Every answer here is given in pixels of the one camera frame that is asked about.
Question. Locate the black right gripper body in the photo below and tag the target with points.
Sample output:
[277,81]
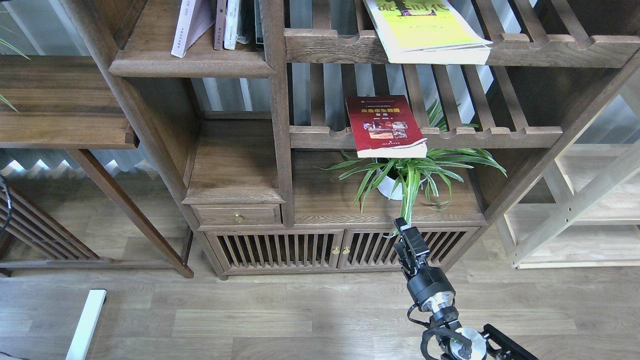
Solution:
[428,286]

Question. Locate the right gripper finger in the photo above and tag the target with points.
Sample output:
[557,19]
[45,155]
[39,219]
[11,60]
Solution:
[414,250]
[400,235]

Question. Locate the red cover book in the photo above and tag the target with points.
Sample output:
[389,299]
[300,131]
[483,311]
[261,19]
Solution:
[384,127]

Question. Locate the yellow green cover book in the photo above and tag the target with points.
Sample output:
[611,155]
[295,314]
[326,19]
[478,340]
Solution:
[426,32]

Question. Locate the white pink cover book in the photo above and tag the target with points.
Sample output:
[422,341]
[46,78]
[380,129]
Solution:
[194,18]

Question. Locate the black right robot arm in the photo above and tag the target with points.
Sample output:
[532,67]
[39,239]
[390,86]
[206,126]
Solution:
[463,343]

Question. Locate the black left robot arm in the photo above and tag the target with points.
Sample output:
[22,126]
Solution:
[8,207]

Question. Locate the white plant pot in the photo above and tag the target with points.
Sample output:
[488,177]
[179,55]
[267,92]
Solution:
[400,187]

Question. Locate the green spider plant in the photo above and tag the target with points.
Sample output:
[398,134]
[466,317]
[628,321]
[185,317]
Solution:
[438,164]

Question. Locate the dark wooden bookshelf cabinet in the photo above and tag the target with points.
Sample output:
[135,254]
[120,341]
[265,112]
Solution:
[251,131]

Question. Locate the dark green upright book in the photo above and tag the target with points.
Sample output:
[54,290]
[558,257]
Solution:
[259,40]

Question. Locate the white spine upright book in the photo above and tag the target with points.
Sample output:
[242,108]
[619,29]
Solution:
[232,17]

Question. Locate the brown spine upright book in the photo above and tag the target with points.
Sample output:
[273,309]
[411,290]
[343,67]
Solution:
[220,10]

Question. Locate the white floor bar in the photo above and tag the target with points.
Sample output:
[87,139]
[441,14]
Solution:
[86,325]

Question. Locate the dark wooden side table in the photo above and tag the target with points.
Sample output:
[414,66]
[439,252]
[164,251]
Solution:
[62,102]

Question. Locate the light wooden shelf frame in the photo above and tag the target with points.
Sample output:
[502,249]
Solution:
[593,220]

